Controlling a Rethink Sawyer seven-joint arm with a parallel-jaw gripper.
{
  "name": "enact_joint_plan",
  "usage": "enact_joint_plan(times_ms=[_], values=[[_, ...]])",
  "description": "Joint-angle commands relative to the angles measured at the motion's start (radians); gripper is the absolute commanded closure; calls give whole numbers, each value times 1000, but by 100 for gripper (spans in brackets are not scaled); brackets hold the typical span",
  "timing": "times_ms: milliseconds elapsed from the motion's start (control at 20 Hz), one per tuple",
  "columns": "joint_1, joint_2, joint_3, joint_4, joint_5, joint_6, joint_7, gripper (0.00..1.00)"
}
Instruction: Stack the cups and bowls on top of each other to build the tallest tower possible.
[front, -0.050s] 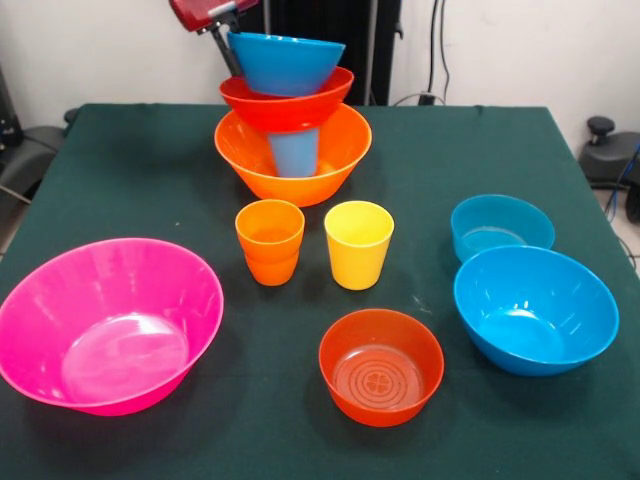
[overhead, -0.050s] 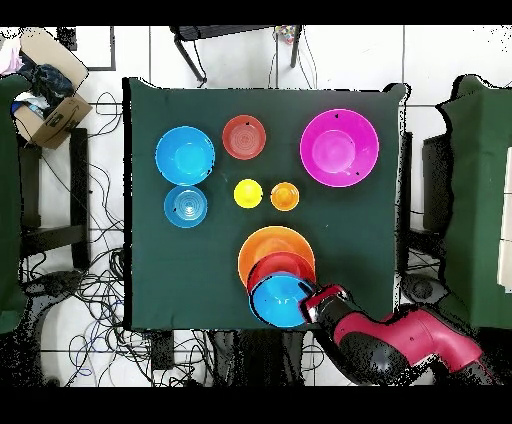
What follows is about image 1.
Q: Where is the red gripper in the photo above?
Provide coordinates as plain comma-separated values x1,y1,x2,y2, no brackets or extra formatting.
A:
168,0,259,78

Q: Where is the large blue bowl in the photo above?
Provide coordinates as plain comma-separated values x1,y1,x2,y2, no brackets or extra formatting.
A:
453,244,621,377
226,31,347,98

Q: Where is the wide red bowl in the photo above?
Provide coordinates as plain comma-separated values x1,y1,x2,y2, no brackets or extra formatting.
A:
218,66,356,134

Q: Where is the blue cup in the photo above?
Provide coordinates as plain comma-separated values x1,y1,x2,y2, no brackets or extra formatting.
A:
267,126,322,178

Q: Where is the large orange bowl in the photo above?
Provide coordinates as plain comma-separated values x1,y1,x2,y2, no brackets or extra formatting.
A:
214,103,374,208

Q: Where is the orange cup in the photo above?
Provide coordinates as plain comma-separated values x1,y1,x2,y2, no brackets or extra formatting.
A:
235,199,306,264
243,248,301,287

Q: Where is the yellow cup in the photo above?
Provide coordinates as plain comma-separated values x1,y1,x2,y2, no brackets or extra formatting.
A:
323,200,396,291

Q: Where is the large pink bowl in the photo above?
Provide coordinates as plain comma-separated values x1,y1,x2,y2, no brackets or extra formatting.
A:
0,238,225,417

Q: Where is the small teal blue bowl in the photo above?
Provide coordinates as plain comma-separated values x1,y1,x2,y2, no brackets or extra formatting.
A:
450,194,556,265

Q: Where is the small red bowl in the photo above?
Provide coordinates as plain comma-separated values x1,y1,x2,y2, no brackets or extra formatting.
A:
318,308,445,428

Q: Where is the dark green table cloth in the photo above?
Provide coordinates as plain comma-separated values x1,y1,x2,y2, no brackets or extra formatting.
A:
0,103,640,480

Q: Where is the black wall cable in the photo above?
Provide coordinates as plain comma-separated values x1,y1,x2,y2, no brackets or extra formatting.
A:
394,0,451,106

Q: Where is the black pedestal leg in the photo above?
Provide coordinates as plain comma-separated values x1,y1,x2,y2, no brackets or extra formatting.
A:
579,116,640,224
0,107,79,201

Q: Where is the blue cable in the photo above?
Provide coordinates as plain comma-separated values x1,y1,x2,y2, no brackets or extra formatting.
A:
604,144,640,221

